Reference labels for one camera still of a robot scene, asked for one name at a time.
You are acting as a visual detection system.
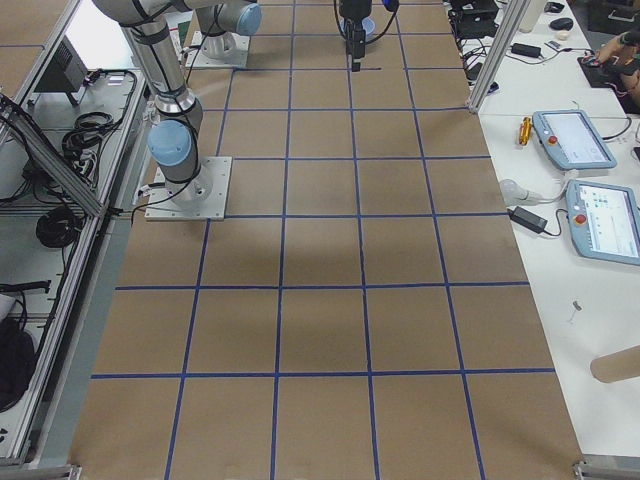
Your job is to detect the black idle gripper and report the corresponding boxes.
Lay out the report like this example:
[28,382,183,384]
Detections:
[337,0,400,72]

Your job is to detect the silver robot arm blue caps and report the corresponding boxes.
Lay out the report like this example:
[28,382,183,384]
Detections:
[95,1,212,206]

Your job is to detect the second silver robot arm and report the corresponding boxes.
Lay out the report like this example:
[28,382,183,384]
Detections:
[183,1,400,72]

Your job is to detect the blue ceramic bowl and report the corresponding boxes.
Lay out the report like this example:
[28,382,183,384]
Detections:
[339,17,376,42]

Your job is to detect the black computer mouse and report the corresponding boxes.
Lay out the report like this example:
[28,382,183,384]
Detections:
[549,17,574,32]

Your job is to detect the white light bulb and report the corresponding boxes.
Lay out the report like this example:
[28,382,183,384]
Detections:
[499,179,544,206]

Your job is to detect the blue teach pendant far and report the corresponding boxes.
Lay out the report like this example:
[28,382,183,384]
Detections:
[532,110,617,171]

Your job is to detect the blue teach pendant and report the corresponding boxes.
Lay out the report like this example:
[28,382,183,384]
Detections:
[532,110,617,171]
[565,180,639,265]

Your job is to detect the black power adapter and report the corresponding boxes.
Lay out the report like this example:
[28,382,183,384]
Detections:
[508,206,547,234]

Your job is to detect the blue teach pendant near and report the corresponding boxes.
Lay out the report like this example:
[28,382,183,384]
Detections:
[565,180,639,265]

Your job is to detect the cardboard tube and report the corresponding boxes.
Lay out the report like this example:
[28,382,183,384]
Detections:
[590,345,640,383]

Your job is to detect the aluminium frame post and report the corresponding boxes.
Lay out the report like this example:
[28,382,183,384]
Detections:
[467,0,530,113]

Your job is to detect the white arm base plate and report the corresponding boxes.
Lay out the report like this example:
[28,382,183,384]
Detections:
[145,156,232,221]

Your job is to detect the black cable coil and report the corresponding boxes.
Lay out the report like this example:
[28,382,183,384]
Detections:
[35,204,81,249]

